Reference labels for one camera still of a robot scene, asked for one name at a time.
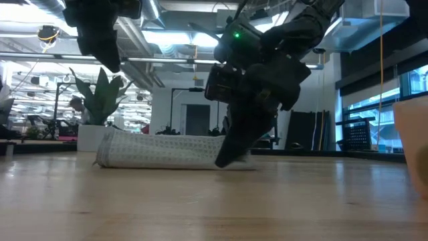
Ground black ceiling cable reel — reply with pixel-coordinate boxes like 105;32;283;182
37;25;61;44

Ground grey rectangular air duct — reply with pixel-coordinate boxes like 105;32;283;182
317;0;411;53

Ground black leaning panels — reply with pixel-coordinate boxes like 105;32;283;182
288;109;330;151

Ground dark grey door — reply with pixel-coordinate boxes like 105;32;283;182
185;104;211;137

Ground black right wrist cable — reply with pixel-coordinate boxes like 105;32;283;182
187;0;250;43

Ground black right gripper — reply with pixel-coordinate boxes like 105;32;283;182
213;13;314;168

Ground orange translucent plastic basket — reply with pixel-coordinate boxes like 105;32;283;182
393;100;428;202

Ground green plant in white pot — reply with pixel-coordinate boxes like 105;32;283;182
69;66;134;153

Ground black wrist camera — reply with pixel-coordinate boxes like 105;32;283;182
116;0;143;20
204;64;232;102

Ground silver round air duct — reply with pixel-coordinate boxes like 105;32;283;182
113;0;167;88

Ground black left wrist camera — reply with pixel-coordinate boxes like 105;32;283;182
116;0;143;20

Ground yellow hanging cable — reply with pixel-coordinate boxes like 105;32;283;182
376;0;385;148

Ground person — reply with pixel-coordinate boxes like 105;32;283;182
68;96;91;127

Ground small green plant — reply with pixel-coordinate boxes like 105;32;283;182
26;126;41;140

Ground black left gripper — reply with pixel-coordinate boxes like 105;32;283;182
62;0;122;74

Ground black perforated cart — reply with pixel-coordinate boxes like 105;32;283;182
336;116;377;152

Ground grey microfiber towel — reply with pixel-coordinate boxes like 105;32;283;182
92;129;257;171

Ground black aluminium table frame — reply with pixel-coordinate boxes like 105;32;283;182
0;140;407;164

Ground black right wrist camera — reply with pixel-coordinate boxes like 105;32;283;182
204;64;232;102

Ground long ceiling light tube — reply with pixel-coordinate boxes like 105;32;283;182
0;52;324;70

